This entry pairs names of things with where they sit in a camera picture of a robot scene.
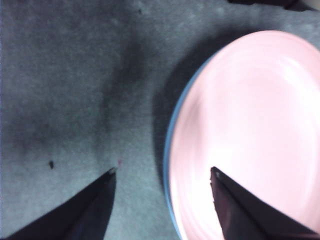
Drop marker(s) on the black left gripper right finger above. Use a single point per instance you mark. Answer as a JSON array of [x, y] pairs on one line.
[[245, 215]]

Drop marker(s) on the blue plastic plate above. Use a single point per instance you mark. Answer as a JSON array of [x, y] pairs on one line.
[[167, 150]]

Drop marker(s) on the black plate rack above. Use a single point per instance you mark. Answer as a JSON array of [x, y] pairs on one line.
[[262, 3]]

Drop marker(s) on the pink plastic plate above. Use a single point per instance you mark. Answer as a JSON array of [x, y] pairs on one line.
[[250, 112]]

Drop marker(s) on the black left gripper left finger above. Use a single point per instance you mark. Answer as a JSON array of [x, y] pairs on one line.
[[82, 215]]

